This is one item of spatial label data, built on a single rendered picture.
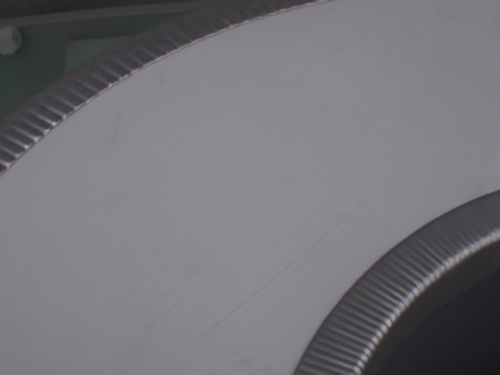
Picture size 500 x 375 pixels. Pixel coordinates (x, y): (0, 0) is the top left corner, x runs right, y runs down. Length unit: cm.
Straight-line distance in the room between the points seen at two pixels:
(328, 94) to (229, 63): 9
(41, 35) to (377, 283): 63
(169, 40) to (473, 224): 30
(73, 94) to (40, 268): 18
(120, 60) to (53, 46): 37
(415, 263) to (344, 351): 9
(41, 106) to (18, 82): 43
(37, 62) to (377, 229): 61
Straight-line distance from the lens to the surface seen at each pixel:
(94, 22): 117
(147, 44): 85
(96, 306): 65
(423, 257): 69
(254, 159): 74
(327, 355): 63
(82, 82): 81
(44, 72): 122
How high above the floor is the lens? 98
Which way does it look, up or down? 44 degrees down
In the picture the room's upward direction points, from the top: 170 degrees clockwise
